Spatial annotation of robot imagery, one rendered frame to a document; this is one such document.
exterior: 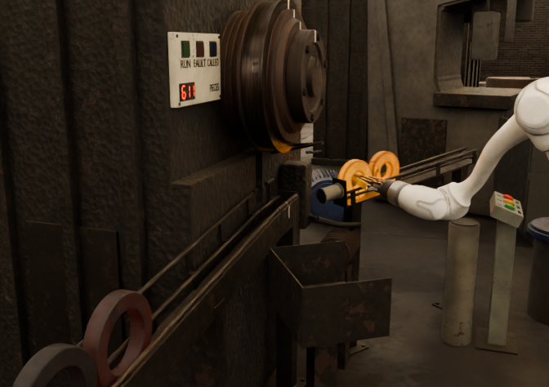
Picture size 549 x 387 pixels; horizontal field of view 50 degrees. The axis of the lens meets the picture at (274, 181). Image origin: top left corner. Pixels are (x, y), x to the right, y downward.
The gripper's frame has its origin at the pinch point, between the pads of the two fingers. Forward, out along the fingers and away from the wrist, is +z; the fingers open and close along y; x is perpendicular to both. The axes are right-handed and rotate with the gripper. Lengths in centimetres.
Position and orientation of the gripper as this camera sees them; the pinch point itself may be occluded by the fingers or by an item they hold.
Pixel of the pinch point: (355, 176)
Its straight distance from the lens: 228.9
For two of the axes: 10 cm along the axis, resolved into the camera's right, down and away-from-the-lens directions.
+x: 0.5, -9.5, -2.9
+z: -5.8, -2.7, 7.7
